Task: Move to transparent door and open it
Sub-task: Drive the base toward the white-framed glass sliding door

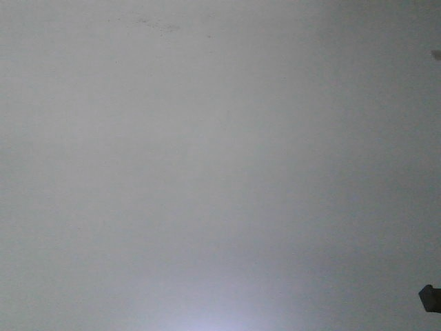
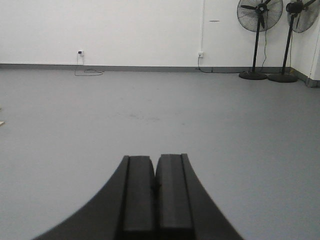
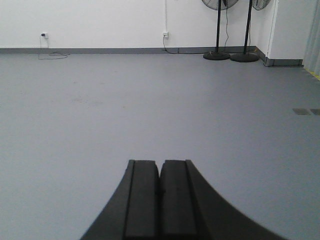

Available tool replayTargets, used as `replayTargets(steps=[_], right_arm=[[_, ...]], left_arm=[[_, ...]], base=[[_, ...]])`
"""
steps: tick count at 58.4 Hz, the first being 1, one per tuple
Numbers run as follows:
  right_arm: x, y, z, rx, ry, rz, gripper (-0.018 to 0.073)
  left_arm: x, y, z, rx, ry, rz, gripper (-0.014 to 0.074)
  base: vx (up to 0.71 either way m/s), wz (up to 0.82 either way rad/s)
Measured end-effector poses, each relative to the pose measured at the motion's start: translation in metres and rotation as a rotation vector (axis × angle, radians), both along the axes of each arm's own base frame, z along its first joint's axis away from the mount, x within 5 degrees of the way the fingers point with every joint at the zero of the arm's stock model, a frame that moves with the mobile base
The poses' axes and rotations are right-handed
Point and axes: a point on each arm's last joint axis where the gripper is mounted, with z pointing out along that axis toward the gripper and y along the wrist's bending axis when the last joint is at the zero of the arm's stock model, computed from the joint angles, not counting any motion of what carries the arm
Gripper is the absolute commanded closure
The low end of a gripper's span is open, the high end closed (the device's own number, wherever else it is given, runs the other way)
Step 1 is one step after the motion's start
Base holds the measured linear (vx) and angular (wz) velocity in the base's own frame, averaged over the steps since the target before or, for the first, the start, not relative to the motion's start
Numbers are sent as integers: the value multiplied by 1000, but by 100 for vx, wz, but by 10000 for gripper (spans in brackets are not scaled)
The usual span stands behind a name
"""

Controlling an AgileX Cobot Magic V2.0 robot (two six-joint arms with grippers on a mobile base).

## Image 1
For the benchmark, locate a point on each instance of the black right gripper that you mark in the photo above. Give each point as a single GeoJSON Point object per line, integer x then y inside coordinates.
{"type": "Point", "coordinates": [431, 298]}

